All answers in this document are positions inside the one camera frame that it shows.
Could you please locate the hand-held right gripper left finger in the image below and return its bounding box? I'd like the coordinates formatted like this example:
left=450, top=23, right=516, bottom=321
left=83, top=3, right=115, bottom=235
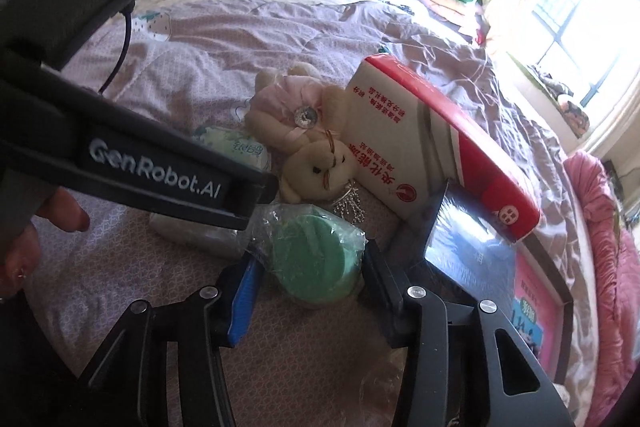
left=75, top=252, right=263, bottom=427

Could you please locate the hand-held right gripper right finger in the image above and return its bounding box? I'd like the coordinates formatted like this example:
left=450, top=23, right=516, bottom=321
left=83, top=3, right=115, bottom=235
left=361, top=239, right=576, bottom=427

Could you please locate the green round puff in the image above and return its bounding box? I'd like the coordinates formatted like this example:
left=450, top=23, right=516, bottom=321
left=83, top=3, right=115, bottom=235
left=250, top=202, right=368, bottom=308

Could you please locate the person's left hand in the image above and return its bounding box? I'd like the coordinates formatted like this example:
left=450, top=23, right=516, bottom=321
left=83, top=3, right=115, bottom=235
left=0, top=186, right=92, bottom=303

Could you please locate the clear plastic packet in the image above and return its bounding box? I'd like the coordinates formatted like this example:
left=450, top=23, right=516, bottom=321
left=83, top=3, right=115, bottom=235
left=149, top=209, right=241, bottom=260

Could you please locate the pale green tissue packet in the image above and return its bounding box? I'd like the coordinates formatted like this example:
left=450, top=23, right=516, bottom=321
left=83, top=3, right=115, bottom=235
left=192, top=124, right=273, bottom=172

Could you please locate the blue wrapped box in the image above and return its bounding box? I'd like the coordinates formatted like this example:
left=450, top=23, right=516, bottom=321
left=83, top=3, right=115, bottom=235
left=422, top=179, right=523, bottom=308

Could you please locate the red and white box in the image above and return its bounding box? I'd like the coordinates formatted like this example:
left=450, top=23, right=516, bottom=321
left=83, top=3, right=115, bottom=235
left=340, top=54, right=543, bottom=244

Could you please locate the plush rabbit in pink dress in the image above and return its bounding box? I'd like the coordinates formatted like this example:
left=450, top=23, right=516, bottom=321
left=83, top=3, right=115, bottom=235
left=244, top=62, right=368, bottom=225

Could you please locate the pink crumpled quilt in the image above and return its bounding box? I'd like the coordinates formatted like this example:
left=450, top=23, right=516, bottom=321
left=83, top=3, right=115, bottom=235
left=562, top=151, right=640, bottom=427

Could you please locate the patterned cushion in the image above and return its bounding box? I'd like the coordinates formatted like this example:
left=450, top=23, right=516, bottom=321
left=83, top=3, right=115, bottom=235
left=557, top=94, right=591, bottom=138

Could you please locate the window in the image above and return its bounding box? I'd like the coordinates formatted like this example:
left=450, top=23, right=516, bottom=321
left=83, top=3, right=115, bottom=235
left=530, top=0, right=640, bottom=82

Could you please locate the black cable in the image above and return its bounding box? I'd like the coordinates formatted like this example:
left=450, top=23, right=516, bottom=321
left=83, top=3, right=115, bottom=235
left=97, top=7, right=133, bottom=98

